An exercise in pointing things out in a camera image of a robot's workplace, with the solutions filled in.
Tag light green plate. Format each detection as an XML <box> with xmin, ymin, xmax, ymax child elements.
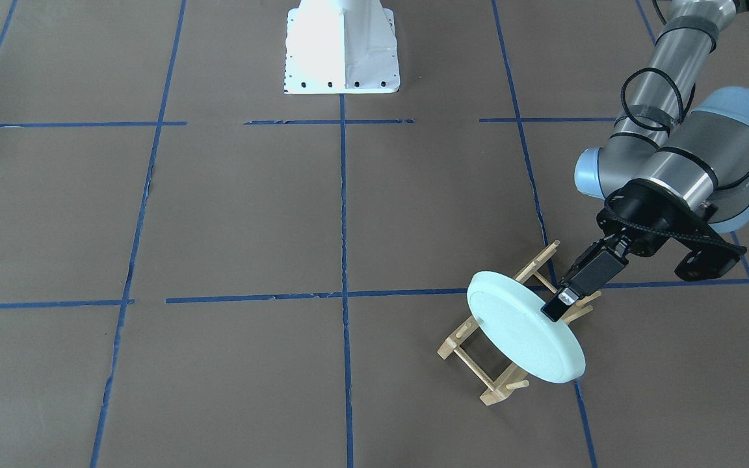
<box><xmin>466</xmin><ymin>270</ymin><xmax>586</xmax><ymax>384</ymax></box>

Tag wooden plate rack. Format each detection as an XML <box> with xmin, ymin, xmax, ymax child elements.
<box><xmin>437</xmin><ymin>240</ymin><xmax>601</xmax><ymax>406</ymax></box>

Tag black camera cable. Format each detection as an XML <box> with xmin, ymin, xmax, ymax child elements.
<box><xmin>620</xmin><ymin>66</ymin><xmax>696</xmax><ymax>133</ymax></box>

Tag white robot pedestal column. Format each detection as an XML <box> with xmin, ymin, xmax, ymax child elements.
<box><xmin>283</xmin><ymin>1</ymin><xmax>401</xmax><ymax>95</ymax></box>

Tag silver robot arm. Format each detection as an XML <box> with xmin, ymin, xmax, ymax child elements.
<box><xmin>541</xmin><ymin>1</ymin><xmax>749</xmax><ymax>322</ymax></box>

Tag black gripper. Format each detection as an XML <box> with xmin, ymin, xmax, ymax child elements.
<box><xmin>541</xmin><ymin>183</ymin><xmax>681</xmax><ymax>322</ymax></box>

